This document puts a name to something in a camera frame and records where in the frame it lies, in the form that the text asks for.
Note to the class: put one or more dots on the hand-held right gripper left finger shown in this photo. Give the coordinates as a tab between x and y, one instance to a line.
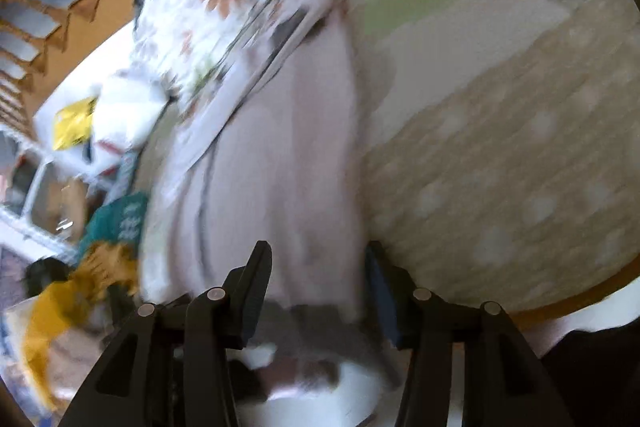
255	297

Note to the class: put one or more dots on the pale pink garment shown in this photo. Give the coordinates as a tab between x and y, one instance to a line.
280	157

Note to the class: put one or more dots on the yellow packet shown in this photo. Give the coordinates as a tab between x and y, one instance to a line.
75	124

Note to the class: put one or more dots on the green paper ream package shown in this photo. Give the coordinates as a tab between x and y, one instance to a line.
117	219

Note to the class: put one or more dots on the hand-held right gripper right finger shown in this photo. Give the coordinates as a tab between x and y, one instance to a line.
382	297

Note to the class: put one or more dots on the quilted patterned blanket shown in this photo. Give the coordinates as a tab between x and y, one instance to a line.
500	132

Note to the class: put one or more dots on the white metal rack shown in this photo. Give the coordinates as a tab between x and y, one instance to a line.
30	217

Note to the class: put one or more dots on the white printed bag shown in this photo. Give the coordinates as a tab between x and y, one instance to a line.
130	112

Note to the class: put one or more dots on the floral pillow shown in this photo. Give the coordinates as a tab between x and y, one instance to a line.
175	32

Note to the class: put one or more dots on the yellow striped garment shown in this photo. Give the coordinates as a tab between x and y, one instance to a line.
55	317

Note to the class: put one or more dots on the dark cloth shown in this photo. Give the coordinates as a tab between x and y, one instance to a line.
595	372

